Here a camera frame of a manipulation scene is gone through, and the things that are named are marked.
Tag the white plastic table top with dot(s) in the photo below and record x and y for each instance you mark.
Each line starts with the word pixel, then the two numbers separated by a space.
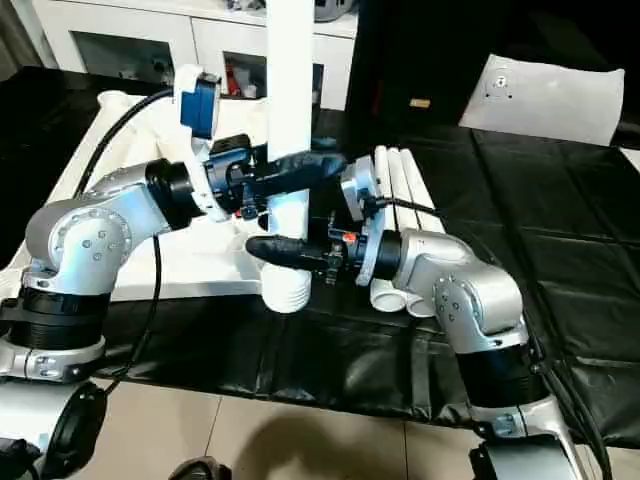
pixel 210 270

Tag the white plastic table leg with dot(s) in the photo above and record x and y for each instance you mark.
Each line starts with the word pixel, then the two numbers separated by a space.
pixel 417 185
pixel 290 75
pixel 397 175
pixel 387 300

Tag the black cabinet with gold label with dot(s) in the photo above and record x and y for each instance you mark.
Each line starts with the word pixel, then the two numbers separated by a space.
pixel 400 60

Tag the white cabinet with glass doors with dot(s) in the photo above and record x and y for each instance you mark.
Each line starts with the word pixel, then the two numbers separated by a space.
pixel 200 45

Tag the grey rounded container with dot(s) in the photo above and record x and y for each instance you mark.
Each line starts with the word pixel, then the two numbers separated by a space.
pixel 335 10

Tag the black work mat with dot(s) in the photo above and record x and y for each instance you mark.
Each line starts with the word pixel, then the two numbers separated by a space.
pixel 550 250

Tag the dark brown rounded object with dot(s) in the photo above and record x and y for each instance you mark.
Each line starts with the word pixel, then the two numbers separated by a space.
pixel 202 470

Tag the grey curtain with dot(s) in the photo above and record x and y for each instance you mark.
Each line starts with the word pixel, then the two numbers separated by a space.
pixel 15 30

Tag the white flat board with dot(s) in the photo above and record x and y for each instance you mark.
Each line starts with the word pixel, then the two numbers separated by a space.
pixel 634 160

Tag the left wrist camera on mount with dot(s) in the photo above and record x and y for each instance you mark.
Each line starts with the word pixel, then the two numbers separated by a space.
pixel 197 107

